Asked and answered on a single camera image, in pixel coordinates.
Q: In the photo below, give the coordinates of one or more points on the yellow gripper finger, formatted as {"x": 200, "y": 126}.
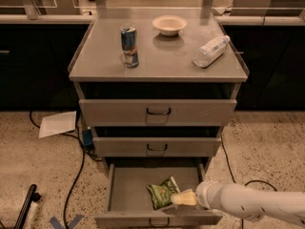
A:
{"x": 187, "y": 197}

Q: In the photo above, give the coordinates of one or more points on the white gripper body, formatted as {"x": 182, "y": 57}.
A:
{"x": 206, "y": 193}

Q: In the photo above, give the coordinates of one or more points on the green jalapeno chip bag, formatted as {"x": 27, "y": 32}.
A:
{"x": 162, "y": 194}

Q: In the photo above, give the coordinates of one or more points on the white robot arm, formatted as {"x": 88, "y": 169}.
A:
{"x": 244, "y": 202}

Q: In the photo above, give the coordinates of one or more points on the grey bottom drawer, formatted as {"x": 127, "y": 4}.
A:
{"x": 129, "y": 203}

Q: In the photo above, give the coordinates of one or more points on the grey drawer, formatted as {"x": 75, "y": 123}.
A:
{"x": 129, "y": 203}
{"x": 156, "y": 146}
{"x": 157, "y": 112}

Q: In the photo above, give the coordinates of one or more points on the grey middle drawer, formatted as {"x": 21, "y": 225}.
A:
{"x": 156, "y": 146}

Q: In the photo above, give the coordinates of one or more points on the grey drawer cabinet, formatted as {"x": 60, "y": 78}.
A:
{"x": 165, "y": 70}

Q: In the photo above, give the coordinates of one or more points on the grey top drawer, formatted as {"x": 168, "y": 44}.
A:
{"x": 157, "y": 112}

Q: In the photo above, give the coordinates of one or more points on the blue power adapter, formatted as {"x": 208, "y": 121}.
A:
{"x": 87, "y": 138}

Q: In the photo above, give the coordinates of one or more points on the clear plastic water bottle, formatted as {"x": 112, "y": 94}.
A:
{"x": 208, "y": 53}

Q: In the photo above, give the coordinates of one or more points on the white paper sheet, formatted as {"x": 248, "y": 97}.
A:
{"x": 57, "y": 124}

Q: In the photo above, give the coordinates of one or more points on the black stand foot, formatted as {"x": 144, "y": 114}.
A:
{"x": 32, "y": 196}

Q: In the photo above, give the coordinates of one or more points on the white paper bowl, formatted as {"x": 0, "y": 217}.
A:
{"x": 169, "y": 25}

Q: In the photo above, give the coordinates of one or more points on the blue energy drink can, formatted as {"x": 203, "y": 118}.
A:
{"x": 128, "y": 45}

